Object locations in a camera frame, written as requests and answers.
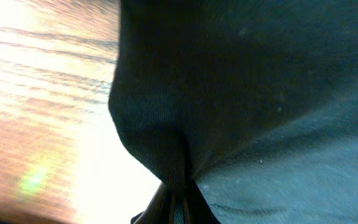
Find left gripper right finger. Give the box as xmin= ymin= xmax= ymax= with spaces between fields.
xmin=183 ymin=179 xmax=221 ymax=224

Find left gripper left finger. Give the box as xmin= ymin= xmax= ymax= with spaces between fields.
xmin=131 ymin=183 xmax=175 ymax=224

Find black t-shirt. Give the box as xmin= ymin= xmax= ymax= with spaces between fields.
xmin=109 ymin=0 xmax=358 ymax=224

